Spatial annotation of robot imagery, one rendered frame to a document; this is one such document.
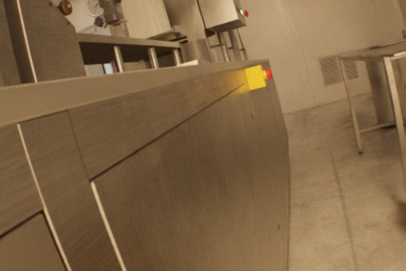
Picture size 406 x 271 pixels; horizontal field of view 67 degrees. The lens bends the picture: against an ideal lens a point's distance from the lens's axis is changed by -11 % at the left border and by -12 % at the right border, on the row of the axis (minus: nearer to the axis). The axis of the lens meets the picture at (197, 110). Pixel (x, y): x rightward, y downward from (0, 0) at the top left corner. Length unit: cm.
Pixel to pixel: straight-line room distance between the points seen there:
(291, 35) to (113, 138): 474
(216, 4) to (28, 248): 145
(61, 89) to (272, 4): 483
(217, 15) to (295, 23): 348
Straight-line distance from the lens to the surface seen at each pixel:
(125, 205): 28
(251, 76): 116
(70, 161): 23
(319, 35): 499
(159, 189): 34
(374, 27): 514
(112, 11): 112
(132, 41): 103
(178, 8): 154
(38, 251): 20
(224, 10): 155
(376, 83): 297
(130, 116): 31
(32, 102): 21
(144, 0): 153
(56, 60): 68
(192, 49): 101
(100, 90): 27
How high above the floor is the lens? 77
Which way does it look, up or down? 5 degrees down
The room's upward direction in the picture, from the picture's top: 16 degrees counter-clockwise
